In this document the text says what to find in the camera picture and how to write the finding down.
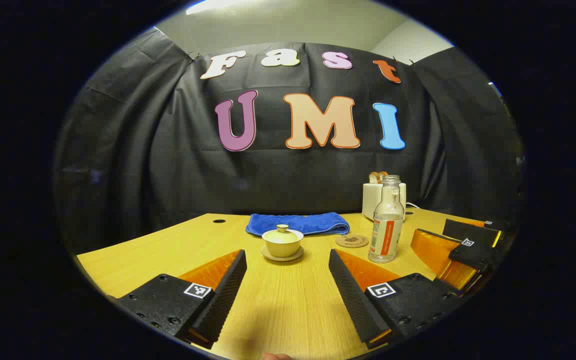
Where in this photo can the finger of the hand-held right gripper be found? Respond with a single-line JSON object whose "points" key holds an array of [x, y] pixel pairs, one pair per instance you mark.
{"points": [[470, 255], [473, 231]]}

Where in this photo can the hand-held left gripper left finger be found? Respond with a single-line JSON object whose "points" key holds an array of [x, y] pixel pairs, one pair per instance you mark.
{"points": [[225, 295]]}

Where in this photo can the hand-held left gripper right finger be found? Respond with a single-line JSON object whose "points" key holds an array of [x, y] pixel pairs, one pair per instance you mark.
{"points": [[352, 300]]}

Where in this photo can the round cork coaster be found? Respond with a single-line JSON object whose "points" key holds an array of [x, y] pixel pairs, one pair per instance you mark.
{"points": [[352, 241]]}

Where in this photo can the cream teacup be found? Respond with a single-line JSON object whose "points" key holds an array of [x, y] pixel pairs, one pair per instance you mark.
{"points": [[283, 249]]}

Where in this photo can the clear water bottle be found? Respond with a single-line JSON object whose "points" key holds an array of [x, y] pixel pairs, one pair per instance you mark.
{"points": [[387, 235]]}

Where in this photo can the cream teacup lid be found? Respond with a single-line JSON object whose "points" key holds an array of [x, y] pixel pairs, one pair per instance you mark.
{"points": [[283, 235]]}

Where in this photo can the cream saucer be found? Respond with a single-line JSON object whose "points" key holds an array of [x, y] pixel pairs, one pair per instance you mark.
{"points": [[283, 259]]}

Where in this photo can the blue towel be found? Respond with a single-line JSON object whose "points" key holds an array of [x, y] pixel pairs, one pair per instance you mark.
{"points": [[298, 222]]}

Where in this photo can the white toaster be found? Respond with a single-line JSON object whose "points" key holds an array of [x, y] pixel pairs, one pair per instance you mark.
{"points": [[368, 202]]}

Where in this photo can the toast slice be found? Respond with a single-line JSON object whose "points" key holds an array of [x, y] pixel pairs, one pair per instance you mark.
{"points": [[373, 178], [383, 177]]}

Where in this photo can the black backdrop cloth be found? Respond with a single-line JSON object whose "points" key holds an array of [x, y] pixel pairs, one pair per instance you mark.
{"points": [[168, 150]]}

